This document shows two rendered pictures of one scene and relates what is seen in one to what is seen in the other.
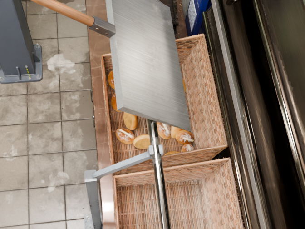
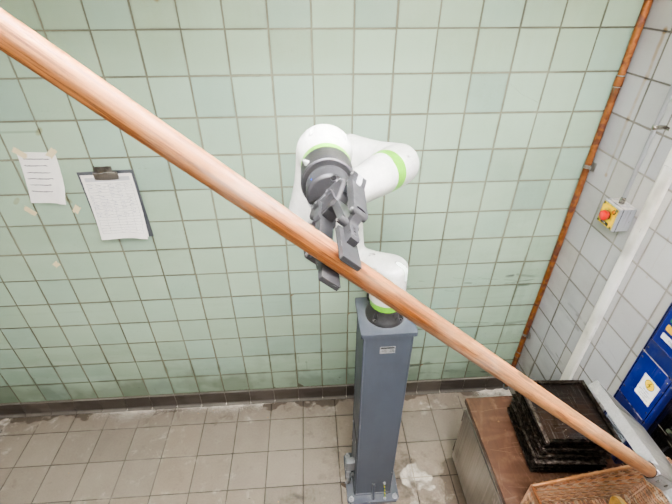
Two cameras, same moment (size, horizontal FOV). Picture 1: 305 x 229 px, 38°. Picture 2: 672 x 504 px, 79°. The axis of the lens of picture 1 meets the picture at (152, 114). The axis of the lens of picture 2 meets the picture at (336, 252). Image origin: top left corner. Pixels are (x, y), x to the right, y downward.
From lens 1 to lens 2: 87 cm
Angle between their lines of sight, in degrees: 32
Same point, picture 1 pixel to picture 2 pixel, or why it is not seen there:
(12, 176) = not seen: outside the picture
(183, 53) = (631, 481)
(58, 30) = (405, 432)
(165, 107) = not seen: outside the picture
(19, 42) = (388, 455)
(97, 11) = (486, 418)
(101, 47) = (507, 468)
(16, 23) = (395, 433)
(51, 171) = not seen: outside the picture
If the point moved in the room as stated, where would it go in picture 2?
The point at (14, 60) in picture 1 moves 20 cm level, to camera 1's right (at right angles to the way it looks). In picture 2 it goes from (373, 476) to (414, 485)
